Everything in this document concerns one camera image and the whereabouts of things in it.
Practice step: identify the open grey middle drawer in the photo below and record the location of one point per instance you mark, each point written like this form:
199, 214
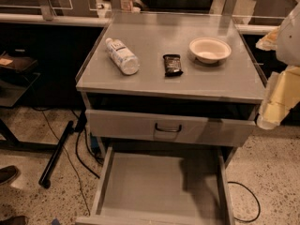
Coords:
161, 184

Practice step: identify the black metal floor bar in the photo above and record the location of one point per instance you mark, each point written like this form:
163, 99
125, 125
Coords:
45, 178

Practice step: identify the black rxbar chocolate wrapper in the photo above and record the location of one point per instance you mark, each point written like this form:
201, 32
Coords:
172, 65

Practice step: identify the clear plastic water bottle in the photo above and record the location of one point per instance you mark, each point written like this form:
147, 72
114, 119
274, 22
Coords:
122, 56

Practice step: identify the black drawer handle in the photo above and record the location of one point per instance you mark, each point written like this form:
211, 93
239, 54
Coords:
171, 130

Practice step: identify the grey metal drawer cabinet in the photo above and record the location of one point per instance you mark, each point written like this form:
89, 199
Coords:
228, 89

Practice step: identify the closed grey upper drawer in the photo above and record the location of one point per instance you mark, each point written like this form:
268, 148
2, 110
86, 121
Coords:
195, 130

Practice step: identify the dark shoe bottom left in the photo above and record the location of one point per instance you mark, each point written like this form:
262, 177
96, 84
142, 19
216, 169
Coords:
19, 220

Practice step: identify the dark shoe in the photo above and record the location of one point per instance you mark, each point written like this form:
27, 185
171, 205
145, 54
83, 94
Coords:
8, 173
19, 220

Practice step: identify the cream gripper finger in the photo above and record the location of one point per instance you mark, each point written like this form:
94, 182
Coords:
269, 41
281, 95

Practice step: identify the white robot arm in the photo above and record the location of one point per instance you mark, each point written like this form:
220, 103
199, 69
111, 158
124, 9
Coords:
288, 42

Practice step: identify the dark side table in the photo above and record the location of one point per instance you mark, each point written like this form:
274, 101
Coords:
13, 86

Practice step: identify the white paper bowl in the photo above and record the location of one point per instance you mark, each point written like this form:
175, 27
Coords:
209, 50

